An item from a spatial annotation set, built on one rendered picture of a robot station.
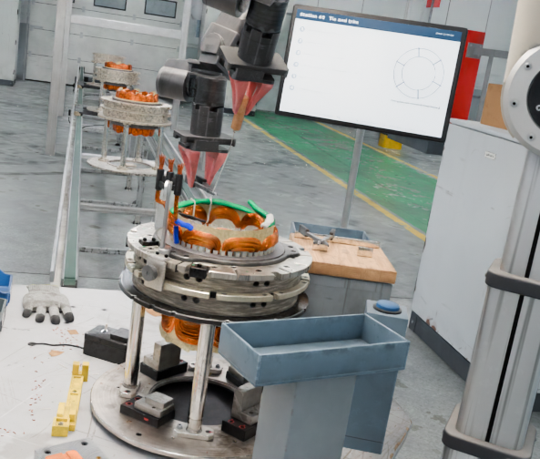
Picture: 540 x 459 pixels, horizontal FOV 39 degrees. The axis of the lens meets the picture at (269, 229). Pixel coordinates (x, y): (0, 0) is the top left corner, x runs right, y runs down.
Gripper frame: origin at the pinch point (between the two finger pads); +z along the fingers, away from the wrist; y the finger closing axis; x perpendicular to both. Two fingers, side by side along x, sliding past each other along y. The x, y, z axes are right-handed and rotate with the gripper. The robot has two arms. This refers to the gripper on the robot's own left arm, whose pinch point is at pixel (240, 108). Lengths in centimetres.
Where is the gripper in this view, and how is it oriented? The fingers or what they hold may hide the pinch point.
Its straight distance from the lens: 126.8
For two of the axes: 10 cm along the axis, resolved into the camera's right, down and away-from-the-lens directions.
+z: -2.6, 7.9, 5.6
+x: 2.7, 6.1, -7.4
